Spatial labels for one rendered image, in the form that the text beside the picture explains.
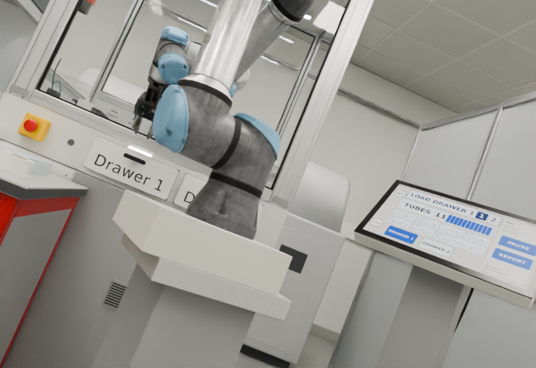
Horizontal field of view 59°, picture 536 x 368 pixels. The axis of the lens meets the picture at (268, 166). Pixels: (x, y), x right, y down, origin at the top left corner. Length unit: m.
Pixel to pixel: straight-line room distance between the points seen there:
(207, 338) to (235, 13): 0.62
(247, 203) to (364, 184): 4.25
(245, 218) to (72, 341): 0.96
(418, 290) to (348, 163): 3.62
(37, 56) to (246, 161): 1.01
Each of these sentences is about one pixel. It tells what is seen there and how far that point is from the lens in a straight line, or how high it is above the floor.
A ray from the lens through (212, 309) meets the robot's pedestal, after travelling 0.92.
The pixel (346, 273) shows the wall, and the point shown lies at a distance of 5.16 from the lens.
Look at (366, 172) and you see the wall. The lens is 5.17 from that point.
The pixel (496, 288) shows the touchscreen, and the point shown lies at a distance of 1.44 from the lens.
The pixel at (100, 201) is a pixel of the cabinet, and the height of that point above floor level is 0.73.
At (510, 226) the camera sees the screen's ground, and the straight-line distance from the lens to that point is 1.61.
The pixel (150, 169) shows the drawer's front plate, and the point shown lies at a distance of 1.63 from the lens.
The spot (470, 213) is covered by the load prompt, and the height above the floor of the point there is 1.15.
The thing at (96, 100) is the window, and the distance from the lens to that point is 1.71.
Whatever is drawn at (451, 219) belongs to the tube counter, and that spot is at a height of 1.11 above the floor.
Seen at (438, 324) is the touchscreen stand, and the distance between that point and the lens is 1.56.
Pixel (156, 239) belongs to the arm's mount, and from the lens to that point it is 0.81.
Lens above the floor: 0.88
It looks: 6 degrees up
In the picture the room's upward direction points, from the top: 23 degrees clockwise
